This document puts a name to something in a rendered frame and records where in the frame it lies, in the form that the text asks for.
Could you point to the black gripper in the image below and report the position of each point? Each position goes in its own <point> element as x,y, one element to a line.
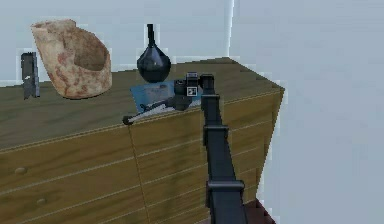
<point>182,96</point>

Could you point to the blue book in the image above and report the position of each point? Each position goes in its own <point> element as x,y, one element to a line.
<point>151,95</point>

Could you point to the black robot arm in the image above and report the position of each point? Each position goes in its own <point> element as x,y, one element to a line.
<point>218,156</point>

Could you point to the black round vase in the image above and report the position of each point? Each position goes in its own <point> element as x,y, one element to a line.
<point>153,61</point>

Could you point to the wooden chest of drawers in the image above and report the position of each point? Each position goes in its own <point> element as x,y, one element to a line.
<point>100,160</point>

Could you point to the beige red-mottled stone bowl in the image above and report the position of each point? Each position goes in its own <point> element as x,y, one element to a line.
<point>71,58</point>

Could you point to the dark grey flat upright object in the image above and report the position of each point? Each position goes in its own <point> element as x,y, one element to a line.
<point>30,75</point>

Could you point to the dark red object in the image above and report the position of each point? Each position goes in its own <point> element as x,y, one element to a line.
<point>258,213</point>

